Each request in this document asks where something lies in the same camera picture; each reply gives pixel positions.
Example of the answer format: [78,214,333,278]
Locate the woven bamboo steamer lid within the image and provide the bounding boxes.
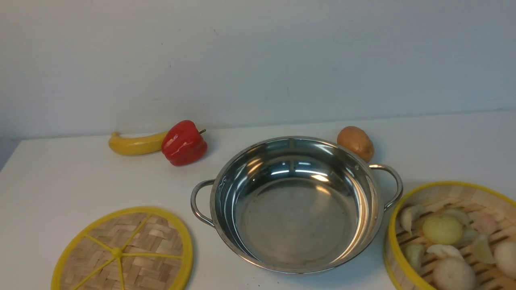
[50,206,194,290]

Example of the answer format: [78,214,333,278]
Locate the bamboo steamer basket yellow rim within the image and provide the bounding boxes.
[384,181,516,290]

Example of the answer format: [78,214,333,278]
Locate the stainless steel pot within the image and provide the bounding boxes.
[190,136,404,275]

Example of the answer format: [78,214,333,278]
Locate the green dumpling top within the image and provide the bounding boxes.
[443,209,472,226]

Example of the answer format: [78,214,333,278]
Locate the red bell pepper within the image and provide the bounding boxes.
[161,120,208,167]

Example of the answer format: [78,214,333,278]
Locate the yellow banana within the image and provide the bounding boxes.
[108,132,167,156]

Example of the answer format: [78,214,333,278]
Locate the pale green dumpling left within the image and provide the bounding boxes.
[399,205,425,237]

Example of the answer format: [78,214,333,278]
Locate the green dumpling front left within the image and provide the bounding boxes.
[404,243,426,273]

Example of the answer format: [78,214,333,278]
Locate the yellow-green round bun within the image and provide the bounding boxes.
[422,213,463,245]

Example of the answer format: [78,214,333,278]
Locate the white dumpling centre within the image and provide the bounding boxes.
[427,244,464,260]

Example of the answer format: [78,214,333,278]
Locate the white round bun front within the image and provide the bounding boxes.
[433,258,477,290]

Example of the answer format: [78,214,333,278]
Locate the white round bun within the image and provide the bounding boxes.
[493,241,516,279]
[433,258,477,290]

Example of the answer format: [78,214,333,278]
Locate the pink dumpling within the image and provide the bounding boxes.
[468,211,498,236]

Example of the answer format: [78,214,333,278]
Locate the green dumpling right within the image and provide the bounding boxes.
[470,234,495,265]

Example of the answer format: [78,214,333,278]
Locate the white round bun right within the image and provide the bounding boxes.
[493,241,516,279]

